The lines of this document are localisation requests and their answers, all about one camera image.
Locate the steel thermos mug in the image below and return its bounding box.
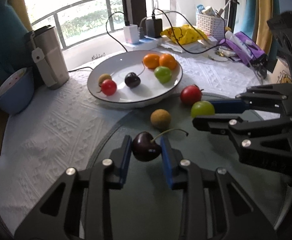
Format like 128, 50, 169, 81
24, 25, 69, 90

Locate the balcony railing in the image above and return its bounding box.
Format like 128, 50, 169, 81
30, 0, 166, 51

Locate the red tomato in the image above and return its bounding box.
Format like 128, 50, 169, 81
180, 85, 202, 106
99, 79, 117, 96

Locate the yellow duck bag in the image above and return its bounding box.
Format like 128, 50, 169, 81
161, 24, 208, 45

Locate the orange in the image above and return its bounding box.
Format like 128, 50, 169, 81
159, 54, 178, 70
142, 54, 160, 69

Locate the round grey-green tray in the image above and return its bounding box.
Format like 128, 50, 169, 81
85, 92, 292, 240

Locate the dark cherry back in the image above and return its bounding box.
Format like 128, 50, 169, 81
124, 63, 146, 89

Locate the blue bowl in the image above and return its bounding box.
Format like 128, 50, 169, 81
0, 68, 34, 115

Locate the brown kiwi fruit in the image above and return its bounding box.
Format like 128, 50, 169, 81
98, 73, 112, 87

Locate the purple pouch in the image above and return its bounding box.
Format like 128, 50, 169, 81
218, 31, 267, 66

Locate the dark cherry front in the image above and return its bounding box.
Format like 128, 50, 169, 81
131, 128, 189, 162

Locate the dark cherry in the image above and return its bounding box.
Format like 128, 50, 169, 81
131, 128, 189, 162
124, 63, 146, 89

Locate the yellow curtain right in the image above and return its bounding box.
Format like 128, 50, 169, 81
256, 0, 273, 54

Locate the white power strip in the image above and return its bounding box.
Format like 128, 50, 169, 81
123, 36, 163, 51

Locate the black cable from white charger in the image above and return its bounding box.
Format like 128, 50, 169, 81
105, 11, 130, 53

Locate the brown kiwi in pile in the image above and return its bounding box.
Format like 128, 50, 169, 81
150, 109, 171, 129

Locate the red tomato back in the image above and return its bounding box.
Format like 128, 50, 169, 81
180, 85, 202, 106

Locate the white woven basket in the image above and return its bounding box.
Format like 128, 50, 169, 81
196, 13, 226, 40

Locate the teal curtain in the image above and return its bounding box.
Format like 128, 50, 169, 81
0, 0, 34, 81

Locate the black charger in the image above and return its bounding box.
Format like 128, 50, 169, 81
145, 15, 163, 38

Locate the white charger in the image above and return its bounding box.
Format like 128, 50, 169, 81
123, 24, 139, 44

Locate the green lime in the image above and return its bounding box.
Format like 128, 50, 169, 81
190, 101, 215, 118
154, 66, 172, 83

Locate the red tomato front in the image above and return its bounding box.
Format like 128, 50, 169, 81
99, 79, 117, 96

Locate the white printed mug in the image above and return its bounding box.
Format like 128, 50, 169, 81
270, 58, 292, 83

